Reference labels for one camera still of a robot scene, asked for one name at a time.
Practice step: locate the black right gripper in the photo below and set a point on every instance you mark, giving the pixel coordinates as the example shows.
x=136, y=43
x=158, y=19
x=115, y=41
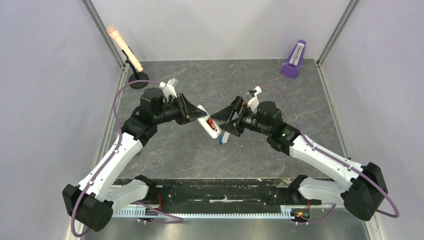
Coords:
x=240, y=116

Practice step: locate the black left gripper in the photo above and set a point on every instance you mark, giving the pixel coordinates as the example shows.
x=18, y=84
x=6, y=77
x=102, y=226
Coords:
x=188, y=112

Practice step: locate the white battery cover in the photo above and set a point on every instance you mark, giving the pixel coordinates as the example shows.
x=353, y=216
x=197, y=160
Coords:
x=225, y=137

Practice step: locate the white remote control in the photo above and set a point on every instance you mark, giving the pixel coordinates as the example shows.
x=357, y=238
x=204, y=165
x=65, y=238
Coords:
x=214, y=134

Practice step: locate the red orange battery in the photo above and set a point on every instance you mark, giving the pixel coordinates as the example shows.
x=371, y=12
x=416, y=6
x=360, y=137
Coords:
x=211, y=123

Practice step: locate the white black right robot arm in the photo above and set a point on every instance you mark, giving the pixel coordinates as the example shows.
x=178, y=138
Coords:
x=359, y=188

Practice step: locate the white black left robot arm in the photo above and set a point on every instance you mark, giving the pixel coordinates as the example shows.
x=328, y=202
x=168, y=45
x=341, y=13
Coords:
x=92, y=202

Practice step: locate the purple metronome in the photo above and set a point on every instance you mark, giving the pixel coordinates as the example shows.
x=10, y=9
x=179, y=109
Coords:
x=291, y=67

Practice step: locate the pink microphone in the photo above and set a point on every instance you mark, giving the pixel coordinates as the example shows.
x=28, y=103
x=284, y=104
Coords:
x=114, y=34

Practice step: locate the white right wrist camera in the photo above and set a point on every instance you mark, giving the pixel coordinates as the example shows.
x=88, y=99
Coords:
x=252, y=96

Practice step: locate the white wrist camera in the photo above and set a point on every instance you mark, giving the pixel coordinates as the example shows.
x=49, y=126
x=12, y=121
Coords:
x=252, y=96
x=168, y=88

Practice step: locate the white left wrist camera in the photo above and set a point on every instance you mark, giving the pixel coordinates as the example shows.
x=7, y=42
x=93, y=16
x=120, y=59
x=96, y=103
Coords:
x=168, y=88

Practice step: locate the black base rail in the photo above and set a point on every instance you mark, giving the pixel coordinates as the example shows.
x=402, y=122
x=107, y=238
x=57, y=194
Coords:
x=225, y=195

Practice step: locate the white toothed cable strip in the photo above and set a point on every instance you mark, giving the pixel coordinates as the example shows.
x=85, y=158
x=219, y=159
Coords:
x=141, y=212

